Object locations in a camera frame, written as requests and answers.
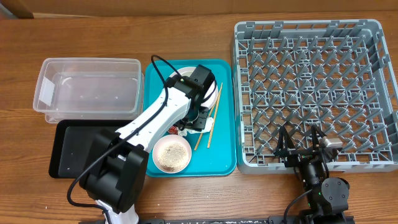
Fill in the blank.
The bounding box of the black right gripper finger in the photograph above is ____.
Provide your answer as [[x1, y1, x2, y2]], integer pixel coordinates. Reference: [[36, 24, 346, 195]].
[[276, 126, 295, 151], [311, 125, 326, 149]]

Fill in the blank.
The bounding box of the wooden chopstick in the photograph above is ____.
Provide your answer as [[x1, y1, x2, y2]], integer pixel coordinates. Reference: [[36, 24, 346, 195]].
[[194, 84, 223, 151], [207, 83, 223, 149]]

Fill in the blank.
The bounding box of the red snack wrapper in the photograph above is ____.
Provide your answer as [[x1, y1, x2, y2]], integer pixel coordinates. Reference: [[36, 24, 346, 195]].
[[167, 126, 178, 134]]

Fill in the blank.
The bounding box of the small pink bowl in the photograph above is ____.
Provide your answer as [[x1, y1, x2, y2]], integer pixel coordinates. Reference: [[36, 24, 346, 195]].
[[152, 134, 192, 174]]

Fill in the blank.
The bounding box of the white napkin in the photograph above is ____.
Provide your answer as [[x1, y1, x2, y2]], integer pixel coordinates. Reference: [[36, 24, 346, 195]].
[[177, 117, 214, 136]]

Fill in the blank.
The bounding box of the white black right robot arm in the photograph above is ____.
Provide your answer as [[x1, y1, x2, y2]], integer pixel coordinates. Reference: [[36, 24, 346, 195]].
[[268, 125, 355, 224]]

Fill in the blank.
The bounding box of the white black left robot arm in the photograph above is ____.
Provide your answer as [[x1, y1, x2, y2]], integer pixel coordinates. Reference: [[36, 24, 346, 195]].
[[79, 65, 217, 223]]

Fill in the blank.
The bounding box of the grey dishwasher rack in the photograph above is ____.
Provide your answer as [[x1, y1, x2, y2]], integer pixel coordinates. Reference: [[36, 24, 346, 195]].
[[233, 19, 397, 174]]

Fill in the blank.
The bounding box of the black food waste tray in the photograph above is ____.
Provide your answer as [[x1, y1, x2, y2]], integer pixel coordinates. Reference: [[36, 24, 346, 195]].
[[49, 119, 130, 179]]

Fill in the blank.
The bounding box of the clear plastic waste bin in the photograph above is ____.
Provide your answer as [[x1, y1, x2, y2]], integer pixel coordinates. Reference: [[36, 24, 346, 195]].
[[33, 57, 144, 123]]

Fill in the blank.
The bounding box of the teal serving tray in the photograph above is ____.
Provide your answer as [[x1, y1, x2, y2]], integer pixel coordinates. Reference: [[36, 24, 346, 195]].
[[147, 59, 237, 177]]

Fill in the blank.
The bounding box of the pale pink plate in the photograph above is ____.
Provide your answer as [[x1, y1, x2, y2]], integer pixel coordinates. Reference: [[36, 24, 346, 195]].
[[165, 65, 218, 118]]

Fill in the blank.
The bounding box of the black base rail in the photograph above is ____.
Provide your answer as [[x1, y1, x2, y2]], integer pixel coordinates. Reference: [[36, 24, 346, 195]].
[[79, 216, 355, 224]]

